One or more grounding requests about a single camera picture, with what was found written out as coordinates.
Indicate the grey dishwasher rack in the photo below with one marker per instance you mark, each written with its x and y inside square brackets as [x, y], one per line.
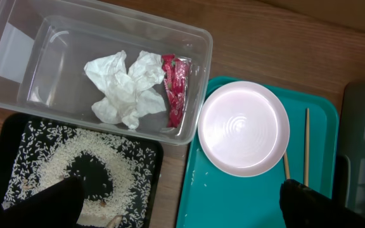
[349, 180]

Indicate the wooden chopstick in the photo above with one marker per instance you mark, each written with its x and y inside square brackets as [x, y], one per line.
[286, 165]
[307, 149]

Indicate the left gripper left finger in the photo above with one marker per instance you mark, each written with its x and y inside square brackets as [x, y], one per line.
[57, 206]

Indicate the black tray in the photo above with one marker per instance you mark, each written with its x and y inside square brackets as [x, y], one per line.
[8, 136]

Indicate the large white plate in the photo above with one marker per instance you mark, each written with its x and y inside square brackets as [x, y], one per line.
[243, 129]

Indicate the pile of rice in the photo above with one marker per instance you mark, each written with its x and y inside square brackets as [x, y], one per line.
[74, 158]

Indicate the clear plastic bin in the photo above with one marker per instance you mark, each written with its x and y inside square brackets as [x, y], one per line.
[44, 46]

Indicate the teal serving tray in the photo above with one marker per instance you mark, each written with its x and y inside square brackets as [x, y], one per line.
[213, 198]

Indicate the red wrapper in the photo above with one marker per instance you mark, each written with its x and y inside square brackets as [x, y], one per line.
[176, 83]

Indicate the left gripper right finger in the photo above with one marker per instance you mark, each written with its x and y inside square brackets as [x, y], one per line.
[302, 206]

